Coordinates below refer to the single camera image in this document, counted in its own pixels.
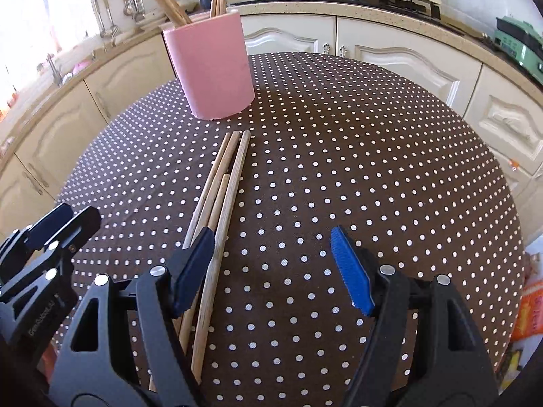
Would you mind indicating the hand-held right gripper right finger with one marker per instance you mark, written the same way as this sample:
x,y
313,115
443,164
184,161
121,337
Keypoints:
x,y
352,271

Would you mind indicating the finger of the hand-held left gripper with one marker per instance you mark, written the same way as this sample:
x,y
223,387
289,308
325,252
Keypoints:
x,y
85,227
51,222

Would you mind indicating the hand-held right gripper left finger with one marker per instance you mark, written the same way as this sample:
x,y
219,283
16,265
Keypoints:
x,y
193,269

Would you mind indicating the wooden chopstick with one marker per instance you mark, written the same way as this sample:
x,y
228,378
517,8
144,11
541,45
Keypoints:
x,y
225,165
219,203
231,203
214,167

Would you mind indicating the pink chopstick holder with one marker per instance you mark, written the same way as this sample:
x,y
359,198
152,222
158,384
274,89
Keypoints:
x,y
212,68

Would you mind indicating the brown polka dot tablecloth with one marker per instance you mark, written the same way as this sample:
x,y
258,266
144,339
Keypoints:
x,y
339,157

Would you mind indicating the steel kitchen faucet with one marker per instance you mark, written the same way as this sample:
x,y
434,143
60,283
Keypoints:
x,y
55,70

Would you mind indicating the orange packaging bag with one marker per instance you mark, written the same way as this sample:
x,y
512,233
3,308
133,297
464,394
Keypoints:
x,y
530,313

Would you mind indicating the steel slotted spatula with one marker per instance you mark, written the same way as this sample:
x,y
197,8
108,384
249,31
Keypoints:
x,y
113,23

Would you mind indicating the kitchen window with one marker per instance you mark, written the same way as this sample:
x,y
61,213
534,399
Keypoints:
x,y
38,17

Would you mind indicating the steel ladle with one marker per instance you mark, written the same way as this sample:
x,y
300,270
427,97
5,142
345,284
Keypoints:
x,y
101,21

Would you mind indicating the steel spoon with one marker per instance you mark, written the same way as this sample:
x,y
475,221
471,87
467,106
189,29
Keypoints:
x,y
127,4

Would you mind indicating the cream kitchen base cabinets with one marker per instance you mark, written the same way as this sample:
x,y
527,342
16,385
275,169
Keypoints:
x,y
297,34

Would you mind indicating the black glass gas hob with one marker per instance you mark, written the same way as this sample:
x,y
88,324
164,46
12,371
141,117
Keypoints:
x,y
452,26

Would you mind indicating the green countertop appliance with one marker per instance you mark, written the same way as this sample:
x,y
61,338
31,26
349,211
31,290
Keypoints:
x,y
517,42

